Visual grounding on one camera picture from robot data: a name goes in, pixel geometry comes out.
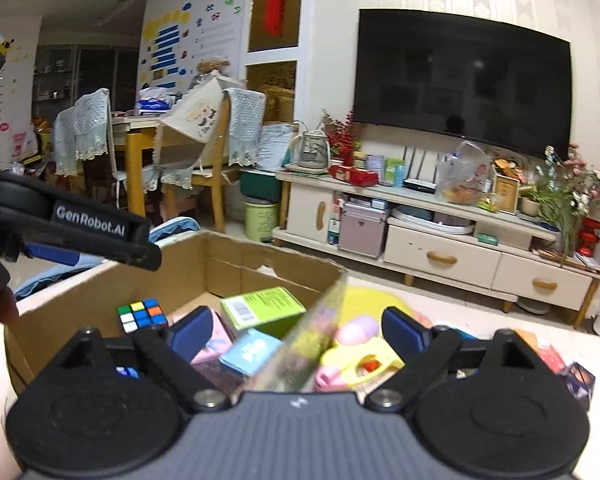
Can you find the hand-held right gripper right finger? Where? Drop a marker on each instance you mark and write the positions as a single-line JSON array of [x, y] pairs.
[[402, 332]]

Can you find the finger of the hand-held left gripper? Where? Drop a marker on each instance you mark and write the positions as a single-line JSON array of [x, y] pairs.
[[55, 256], [80, 230]]

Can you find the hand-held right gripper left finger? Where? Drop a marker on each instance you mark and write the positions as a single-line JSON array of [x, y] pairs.
[[190, 332]]

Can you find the pink figure-print box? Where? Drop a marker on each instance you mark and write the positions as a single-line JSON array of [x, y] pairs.
[[220, 340]]

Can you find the colourful puzzle cube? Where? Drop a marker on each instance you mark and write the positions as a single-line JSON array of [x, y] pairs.
[[140, 312]]

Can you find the blue rectangular box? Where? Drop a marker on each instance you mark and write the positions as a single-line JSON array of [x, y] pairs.
[[465, 334]]

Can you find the pink light-blue box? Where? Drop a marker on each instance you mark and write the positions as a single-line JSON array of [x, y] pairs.
[[250, 352]]

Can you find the cardboard box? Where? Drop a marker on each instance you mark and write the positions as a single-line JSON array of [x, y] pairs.
[[260, 260]]

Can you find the orange white medicine box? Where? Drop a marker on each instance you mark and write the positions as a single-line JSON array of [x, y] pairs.
[[540, 347]]

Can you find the dark geometric puzzle cube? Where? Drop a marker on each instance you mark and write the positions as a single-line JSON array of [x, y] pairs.
[[580, 380]]

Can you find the person's left hand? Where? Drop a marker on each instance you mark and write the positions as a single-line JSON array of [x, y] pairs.
[[7, 310]]

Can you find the dark wooden chair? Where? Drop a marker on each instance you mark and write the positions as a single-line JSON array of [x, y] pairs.
[[105, 180]]

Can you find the printed pink tablecloth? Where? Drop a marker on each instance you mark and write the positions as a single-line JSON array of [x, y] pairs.
[[460, 312]]

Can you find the cream cabinet drawer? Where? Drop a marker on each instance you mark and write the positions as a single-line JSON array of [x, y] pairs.
[[440, 257], [542, 282]]

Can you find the blue padded chair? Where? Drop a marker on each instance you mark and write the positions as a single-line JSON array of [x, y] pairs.
[[175, 230]]

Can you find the wooden dining table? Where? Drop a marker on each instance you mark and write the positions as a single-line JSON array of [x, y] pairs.
[[135, 147]]

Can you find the lace chair cover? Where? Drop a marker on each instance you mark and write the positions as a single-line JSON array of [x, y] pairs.
[[245, 125], [82, 130]]

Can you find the pink metal case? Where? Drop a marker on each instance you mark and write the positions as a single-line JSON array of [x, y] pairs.
[[362, 232]]

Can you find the white round tray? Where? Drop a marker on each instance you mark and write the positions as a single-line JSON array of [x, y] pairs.
[[430, 222]]

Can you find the light green trash bin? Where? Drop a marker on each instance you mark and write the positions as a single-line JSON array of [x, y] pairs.
[[261, 222]]

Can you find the light wooden chair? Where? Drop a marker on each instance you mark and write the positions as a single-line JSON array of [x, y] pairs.
[[220, 200]]

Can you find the blue tissue pack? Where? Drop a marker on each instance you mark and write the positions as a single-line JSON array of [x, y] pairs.
[[152, 100]]

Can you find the cream cabinet door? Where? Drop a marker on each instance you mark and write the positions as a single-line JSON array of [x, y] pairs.
[[310, 215]]

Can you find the cream TV cabinet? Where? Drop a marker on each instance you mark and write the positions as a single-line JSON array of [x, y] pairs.
[[310, 210]]

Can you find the dark glass cabinet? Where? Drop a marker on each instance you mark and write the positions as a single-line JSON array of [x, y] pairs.
[[85, 75]]

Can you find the green white small box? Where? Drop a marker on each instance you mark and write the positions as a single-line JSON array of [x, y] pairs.
[[394, 172]]

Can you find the dark green bin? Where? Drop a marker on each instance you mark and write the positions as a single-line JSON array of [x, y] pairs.
[[260, 185]]

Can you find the red biscuit packet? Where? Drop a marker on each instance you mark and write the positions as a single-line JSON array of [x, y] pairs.
[[352, 175]]

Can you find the canvas tote bag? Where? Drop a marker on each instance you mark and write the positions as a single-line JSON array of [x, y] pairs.
[[200, 115]]

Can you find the clear plastic snack bag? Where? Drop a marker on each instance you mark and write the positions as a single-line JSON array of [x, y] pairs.
[[462, 175]]

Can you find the blue white small box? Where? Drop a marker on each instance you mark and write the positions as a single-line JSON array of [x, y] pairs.
[[375, 166]]

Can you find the potted green plant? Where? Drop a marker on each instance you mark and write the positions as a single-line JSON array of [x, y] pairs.
[[530, 205]]

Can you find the stack of books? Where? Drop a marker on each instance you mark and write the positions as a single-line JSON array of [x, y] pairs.
[[570, 260]]

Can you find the orange artificial flowers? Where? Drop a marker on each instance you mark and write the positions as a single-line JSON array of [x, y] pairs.
[[505, 166]]

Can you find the red berry branches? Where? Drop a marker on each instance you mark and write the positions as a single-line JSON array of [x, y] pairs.
[[340, 140]]

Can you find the glass electric kettle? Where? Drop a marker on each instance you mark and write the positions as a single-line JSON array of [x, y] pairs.
[[310, 150]]

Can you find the white printed papers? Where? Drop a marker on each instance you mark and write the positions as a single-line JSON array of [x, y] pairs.
[[275, 145]]

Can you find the red candle holder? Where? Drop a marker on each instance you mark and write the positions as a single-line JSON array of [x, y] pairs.
[[590, 237]]

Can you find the pink artificial flower bouquet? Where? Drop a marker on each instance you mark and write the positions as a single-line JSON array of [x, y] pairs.
[[580, 180]]

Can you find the white glazed partition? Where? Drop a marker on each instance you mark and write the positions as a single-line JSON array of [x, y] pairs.
[[245, 55]]

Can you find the black television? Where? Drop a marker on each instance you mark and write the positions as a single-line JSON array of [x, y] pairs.
[[460, 75]]

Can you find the wooden picture frame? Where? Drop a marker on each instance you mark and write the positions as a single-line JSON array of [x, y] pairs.
[[506, 192]]

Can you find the wall sticker chart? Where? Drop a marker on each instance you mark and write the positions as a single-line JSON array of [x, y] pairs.
[[170, 45]]

